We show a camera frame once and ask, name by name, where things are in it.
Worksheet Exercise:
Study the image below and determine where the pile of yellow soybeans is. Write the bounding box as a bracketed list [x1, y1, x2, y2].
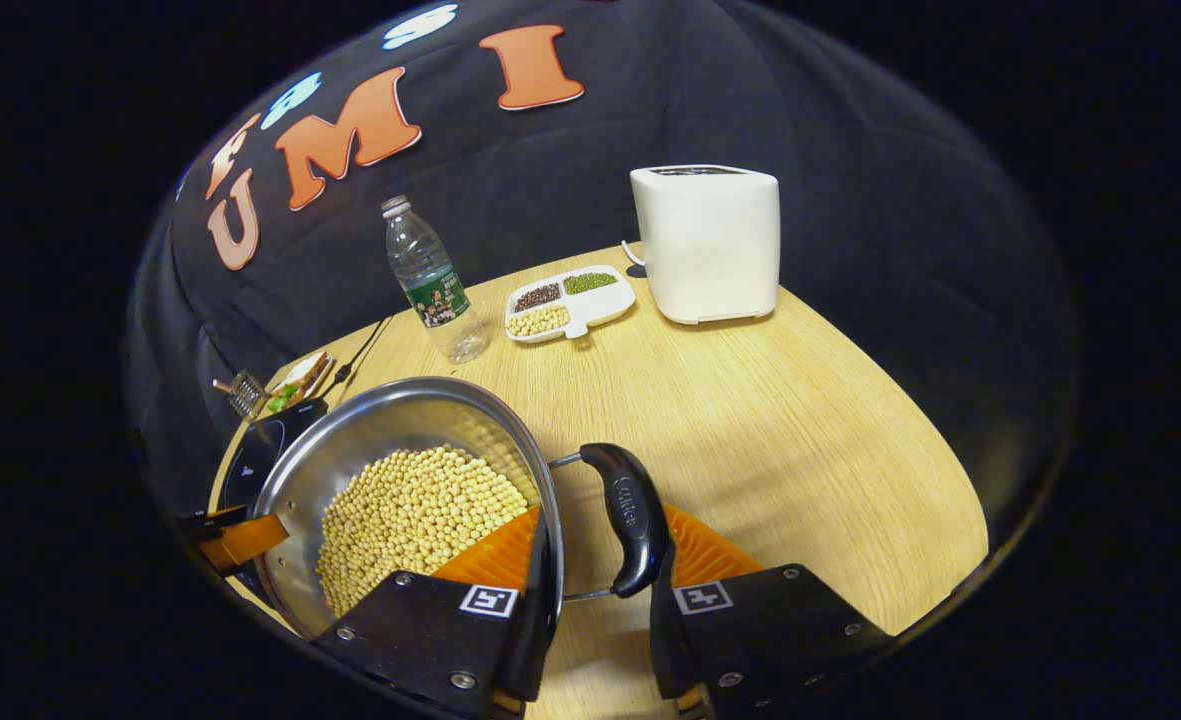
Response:
[315, 445, 541, 618]

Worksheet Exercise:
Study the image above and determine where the white divided plate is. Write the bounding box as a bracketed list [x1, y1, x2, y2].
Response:
[504, 264, 638, 345]

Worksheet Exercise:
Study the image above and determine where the white toaster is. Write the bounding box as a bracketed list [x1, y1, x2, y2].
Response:
[622, 164, 782, 327]

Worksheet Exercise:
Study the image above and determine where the small clear glass cup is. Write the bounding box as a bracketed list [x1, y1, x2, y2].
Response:
[212, 370, 269, 419]

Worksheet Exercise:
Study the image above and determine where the clear plastic water bottle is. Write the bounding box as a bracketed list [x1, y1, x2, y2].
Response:
[381, 195, 492, 365]

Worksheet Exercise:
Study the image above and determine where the sandwich with lettuce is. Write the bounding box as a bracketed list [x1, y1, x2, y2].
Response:
[265, 350, 334, 414]

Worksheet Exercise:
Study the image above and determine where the steel pot with black handles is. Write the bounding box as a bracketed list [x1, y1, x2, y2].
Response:
[250, 375, 673, 641]

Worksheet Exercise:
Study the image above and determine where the small heap of pale beans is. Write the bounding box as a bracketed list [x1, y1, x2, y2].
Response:
[507, 305, 571, 338]

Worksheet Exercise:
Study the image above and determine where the black induction cooktop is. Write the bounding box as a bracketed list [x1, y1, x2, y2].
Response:
[212, 397, 331, 521]

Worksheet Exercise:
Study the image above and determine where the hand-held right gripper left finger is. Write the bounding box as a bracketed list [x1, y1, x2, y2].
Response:
[312, 503, 563, 720]

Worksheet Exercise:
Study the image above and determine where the black power cable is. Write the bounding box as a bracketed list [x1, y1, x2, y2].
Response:
[330, 313, 396, 391]

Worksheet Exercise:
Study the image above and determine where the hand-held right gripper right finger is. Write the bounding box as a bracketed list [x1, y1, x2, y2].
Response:
[648, 503, 893, 720]

